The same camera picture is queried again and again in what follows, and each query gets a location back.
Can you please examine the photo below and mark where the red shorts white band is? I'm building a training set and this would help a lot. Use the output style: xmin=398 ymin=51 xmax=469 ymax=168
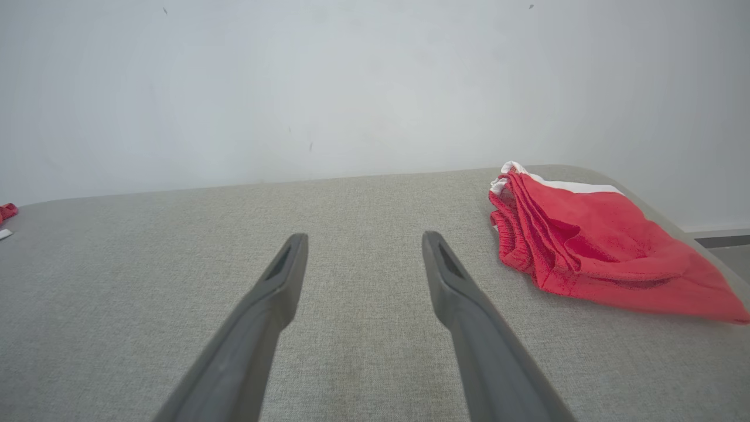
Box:
xmin=488 ymin=161 xmax=750 ymax=325

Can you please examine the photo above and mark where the red basketball jersey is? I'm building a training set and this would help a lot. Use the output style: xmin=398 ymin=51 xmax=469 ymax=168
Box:
xmin=0 ymin=202 xmax=19 ymax=241

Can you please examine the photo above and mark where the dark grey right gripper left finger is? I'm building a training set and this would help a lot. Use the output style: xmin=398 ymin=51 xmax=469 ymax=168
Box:
xmin=154 ymin=233 xmax=309 ymax=422

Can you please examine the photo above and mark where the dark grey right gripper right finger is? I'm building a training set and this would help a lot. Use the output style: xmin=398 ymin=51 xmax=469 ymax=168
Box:
xmin=422 ymin=230 xmax=578 ymax=422

